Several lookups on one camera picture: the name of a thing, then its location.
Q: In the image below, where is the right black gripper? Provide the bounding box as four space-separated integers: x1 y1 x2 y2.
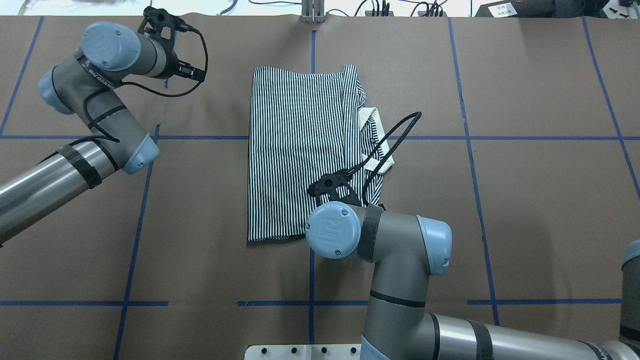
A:
307 170 362 207

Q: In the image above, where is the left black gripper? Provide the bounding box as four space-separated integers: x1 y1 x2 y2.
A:
137 6 207 83

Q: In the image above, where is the navy white striped polo shirt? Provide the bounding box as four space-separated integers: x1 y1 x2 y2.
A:
247 64 394 243

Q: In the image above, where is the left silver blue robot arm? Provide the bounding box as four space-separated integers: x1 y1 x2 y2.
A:
0 6 208 243

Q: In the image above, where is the black power box with label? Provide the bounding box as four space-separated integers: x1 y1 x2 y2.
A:
473 0 590 19

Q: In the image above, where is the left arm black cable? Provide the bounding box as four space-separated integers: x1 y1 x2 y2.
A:
80 27 209 143

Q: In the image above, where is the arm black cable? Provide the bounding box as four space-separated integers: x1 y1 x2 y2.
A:
80 27 209 143
345 111 423 207

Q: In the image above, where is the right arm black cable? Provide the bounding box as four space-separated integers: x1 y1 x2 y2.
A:
345 111 423 207

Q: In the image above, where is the aluminium frame post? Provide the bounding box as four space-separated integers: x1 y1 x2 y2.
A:
300 0 326 24

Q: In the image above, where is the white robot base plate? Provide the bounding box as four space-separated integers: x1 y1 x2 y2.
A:
244 343 362 360

